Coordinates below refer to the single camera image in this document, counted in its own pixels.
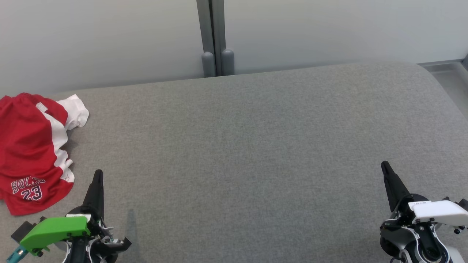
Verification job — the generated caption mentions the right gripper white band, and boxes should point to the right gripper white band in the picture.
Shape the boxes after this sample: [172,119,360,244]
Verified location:
[380,161,468,256]

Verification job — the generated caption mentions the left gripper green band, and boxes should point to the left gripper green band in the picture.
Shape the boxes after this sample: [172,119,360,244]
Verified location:
[20,169,132,263]

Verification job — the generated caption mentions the grey fabric sofa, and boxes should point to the grey fabric sofa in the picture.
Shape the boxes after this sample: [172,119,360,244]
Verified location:
[0,60,468,263]

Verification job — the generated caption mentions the red Bulls 23 shorts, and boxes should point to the red Bulls 23 shorts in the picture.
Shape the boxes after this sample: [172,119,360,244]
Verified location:
[0,110,75,216]

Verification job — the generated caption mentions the left camera cable teal plug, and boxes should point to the left camera cable teal plug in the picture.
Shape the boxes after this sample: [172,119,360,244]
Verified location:
[5,245,28,263]

